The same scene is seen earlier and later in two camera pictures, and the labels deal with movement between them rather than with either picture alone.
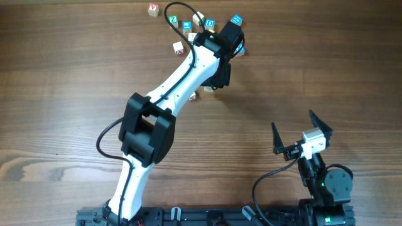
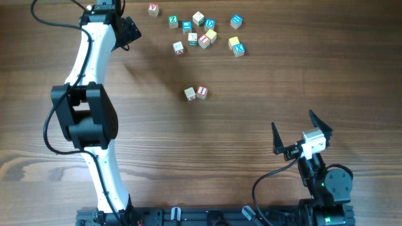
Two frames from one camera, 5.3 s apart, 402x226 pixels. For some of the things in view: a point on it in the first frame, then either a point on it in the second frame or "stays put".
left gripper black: x=225 y=80 → x=132 y=31
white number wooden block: x=192 y=96 stays put
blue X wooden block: x=242 y=51 stays put
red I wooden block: x=208 y=89 → x=201 y=92
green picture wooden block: x=191 y=37 stays put
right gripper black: x=291 y=151 stays put
